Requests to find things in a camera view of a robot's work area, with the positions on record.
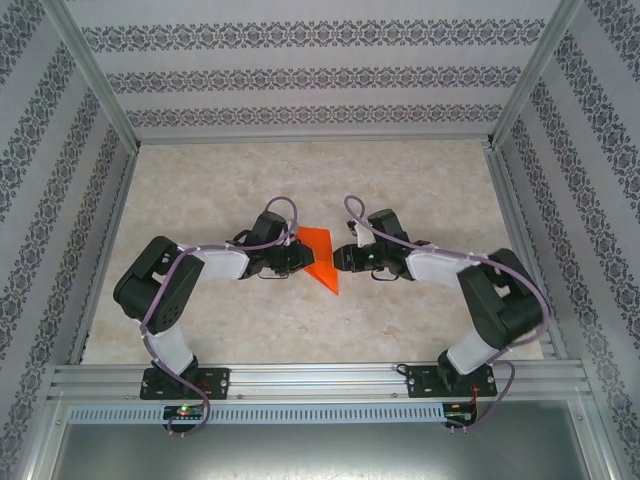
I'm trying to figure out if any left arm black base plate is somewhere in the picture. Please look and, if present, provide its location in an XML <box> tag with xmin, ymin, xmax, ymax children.
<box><xmin>139</xmin><ymin>367</ymin><xmax>232</xmax><ymax>401</ymax></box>

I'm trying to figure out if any aluminium frame post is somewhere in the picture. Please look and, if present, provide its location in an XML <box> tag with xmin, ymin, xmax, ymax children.
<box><xmin>485</xmin><ymin>0</ymin><xmax>585</xmax><ymax>149</ymax></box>
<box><xmin>42</xmin><ymin>0</ymin><xmax>142</xmax><ymax>151</ymax></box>

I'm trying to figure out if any aluminium rail along wall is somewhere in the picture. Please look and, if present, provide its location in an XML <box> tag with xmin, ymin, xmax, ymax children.
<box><xmin>135</xmin><ymin>130</ymin><xmax>495</xmax><ymax>147</ymax></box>

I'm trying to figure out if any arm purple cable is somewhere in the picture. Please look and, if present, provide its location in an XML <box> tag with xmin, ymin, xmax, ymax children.
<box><xmin>343</xmin><ymin>194</ymin><xmax>552</xmax><ymax>434</ymax></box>
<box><xmin>139</xmin><ymin>196</ymin><xmax>302</xmax><ymax>439</ymax></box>

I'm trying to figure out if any aluminium table side rail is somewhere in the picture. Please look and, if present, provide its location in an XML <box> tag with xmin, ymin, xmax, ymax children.
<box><xmin>67</xmin><ymin>147</ymin><xmax>142</xmax><ymax>365</ymax></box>
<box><xmin>482</xmin><ymin>144</ymin><xmax>569</xmax><ymax>361</ymax></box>

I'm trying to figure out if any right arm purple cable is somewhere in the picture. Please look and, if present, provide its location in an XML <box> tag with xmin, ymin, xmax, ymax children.
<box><xmin>343</xmin><ymin>194</ymin><xmax>552</xmax><ymax>434</ymax></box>

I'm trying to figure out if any orange paper sheet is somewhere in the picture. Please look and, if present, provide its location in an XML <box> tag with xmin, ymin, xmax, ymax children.
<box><xmin>294</xmin><ymin>225</ymin><xmax>344</xmax><ymax>297</ymax></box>

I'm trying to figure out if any slotted grey cable duct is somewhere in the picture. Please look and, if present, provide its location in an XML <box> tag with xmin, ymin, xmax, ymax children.
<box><xmin>67</xmin><ymin>402</ymin><xmax>446</xmax><ymax>424</ymax></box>

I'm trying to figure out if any wide aluminium mounting rail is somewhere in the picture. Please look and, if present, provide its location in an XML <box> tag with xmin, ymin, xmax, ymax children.
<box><xmin>47</xmin><ymin>362</ymin><xmax>594</xmax><ymax>401</ymax></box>

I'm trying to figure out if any grey sheet metal panel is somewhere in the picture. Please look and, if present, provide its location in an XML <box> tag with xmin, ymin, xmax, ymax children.
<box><xmin>49</xmin><ymin>399</ymin><xmax>614</xmax><ymax>480</ymax></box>

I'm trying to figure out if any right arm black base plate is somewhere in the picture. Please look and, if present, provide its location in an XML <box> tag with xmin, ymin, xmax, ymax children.
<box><xmin>403</xmin><ymin>364</ymin><xmax>499</xmax><ymax>400</ymax></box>

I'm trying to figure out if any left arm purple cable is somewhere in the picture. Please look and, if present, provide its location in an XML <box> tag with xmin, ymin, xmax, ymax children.
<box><xmin>139</xmin><ymin>196</ymin><xmax>302</xmax><ymax>439</ymax></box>

